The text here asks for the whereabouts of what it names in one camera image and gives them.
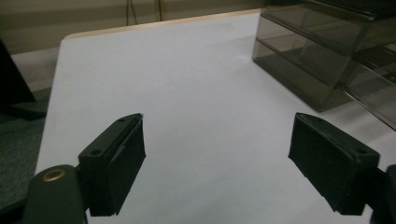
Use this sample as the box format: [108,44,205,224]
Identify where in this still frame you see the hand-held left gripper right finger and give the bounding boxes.
[288,112,381,217]

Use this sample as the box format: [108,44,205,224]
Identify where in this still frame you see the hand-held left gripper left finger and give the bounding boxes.
[78,113,147,217]

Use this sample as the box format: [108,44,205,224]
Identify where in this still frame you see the smoked clear plastic drawer unit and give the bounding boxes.
[251,0,396,131]

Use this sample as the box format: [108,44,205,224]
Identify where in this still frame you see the black stand base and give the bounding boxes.
[0,38,52,120]

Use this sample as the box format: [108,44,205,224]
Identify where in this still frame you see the thin metal stand legs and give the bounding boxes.
[125,0,164,26]

